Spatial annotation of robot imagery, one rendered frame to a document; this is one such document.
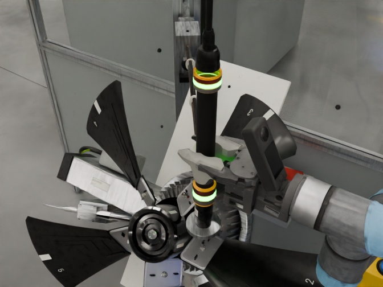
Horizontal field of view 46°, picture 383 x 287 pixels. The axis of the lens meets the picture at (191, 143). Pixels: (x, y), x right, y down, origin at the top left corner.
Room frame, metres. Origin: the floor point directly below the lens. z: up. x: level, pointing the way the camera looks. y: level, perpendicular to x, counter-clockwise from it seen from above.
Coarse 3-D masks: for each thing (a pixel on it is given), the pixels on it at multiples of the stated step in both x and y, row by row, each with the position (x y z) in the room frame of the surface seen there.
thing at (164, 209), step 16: (144, 208) 0.63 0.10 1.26; (160, 208) 0.62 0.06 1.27; (176, 208) 0.65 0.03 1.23; (144, 224) 0.60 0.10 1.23; (160, 224) 0.59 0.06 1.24; (176, 224) 0.59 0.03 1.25; (128, 240) 0.59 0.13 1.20; (144, 240) 0.58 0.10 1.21; (160, 240) 0.58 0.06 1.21; (176, 240) 0.56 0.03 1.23; (144, 256) 0.56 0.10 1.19; (160, 256) 0.55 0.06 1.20; (176, 256) 0.61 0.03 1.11
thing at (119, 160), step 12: (120, 84) 0.84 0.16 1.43; (108, 96) 0.85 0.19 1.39; (120, 96) 0.82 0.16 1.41; (108, 108) 0.83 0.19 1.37; (120, 108) 0.80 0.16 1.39; (96, 120) 0.87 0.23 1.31; (108, 120) 0.83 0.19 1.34; (120, 120) 0.79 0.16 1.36; (96, 132) 0.87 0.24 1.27; (108, 132) 0.82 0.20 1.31; (120, 132) 0.78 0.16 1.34; (108, 144) 0.82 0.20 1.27; (120, 144) 0.77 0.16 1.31; (120, 156) 0.77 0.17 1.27; (132, 156) 0.73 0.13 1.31; (120, 168) 0.79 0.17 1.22; (132, 168) 0.72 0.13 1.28; (132, 180) 0.74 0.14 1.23
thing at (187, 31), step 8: (176, 24) 1.22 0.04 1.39; (184, 24) 1.22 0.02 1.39; (192, 24) 1.22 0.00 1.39; (176, 32) 1.17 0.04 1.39; (184, 32) 1.17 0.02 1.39; (192, 32) 1.17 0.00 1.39; (176, 40) 1.15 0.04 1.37; (184, 40) 1.15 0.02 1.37; (192, 40) 1.15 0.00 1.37; (176, 48) 1.15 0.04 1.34; (184, 48) 1.15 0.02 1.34; (192, 48) 1.15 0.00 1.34; (176, 56) 1.15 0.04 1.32; (184, 56) 1.15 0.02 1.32; (192, 56) 1.15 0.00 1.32
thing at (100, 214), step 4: (44, 204) 0.82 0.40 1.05; (60, 208) 0.80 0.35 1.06; (64, 208) 0.79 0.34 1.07; (68, 208) 0.79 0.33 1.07; (72, 208) 0.78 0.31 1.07; (76, 208) 0.78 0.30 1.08; (76, 212) 0.77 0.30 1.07; (100, 212) 0.75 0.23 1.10; (104, 212) 0.75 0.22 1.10; (108, 212) 0.75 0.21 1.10; (112, 212) 0.75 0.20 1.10; (100, 216) 0.74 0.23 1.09; (104, 216) 0.74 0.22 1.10; (108, 216) 0.74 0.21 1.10; (112, 216) 0.74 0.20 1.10; (116, 216) 0.73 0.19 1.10; (120, 216) 0.73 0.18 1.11; (124, 216) 0.73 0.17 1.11; (128, 216) 0.73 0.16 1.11; (132, 216) 0.73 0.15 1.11; (120, 220) 0.72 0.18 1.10; (124, 220) 0.72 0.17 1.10; (128, 220) 0.72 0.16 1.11
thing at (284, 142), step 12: (252, 96) 0.81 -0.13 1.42; (240, 108) 0.81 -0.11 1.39; (264, 108) 0.76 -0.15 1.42; (240, 120) 0.77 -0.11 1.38; (276, 120) 0.71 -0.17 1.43; (228, 132) 0.77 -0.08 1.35; (240, 132) 0.74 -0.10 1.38; (276, 132) 0.68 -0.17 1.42; (288, 132) 0.67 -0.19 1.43; (276, 144) 0.66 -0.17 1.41; (288, 144) 0.65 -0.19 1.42; (288, 156) 0.63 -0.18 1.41
